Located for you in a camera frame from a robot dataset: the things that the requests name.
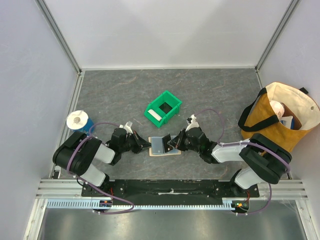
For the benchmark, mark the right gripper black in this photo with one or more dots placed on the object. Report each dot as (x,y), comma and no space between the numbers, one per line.
(180,140)

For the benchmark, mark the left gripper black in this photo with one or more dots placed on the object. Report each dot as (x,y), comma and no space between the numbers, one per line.
(142,143)

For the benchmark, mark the dark credit card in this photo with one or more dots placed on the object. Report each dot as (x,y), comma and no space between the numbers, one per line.
(165,141)

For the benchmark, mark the beige leather card holder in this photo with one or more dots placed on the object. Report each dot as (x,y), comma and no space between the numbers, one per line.
(157,148)

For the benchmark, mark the green plastic bin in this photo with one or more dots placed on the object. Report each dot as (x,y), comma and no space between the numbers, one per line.
(166,105)

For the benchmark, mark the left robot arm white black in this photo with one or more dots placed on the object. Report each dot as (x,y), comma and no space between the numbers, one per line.
(77,153)

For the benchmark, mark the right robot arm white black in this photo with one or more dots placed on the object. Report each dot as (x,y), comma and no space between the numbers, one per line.
(266,160)

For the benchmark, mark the credit card stack in bin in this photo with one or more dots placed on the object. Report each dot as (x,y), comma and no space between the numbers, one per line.
(154,115)

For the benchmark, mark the toilet paper roll blue wrapper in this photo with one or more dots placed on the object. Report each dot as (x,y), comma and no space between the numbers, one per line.
(80,121)

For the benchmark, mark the mustard canvas tote bag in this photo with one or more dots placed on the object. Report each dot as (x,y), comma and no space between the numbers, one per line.
(259,117)

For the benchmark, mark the items inside tote bag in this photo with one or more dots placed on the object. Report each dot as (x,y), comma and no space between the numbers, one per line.
(285,115)

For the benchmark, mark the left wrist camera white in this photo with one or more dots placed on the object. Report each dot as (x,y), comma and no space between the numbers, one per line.
(127,126)

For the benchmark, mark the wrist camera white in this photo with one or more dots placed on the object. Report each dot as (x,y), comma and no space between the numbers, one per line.
(127,126)
(192,122)

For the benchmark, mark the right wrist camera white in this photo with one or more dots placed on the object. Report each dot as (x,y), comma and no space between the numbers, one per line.
(192,122)

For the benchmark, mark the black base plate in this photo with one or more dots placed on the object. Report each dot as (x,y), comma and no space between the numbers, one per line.
(174,191)

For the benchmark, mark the slotted cable duct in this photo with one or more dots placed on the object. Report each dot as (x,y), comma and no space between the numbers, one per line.
(103,205)

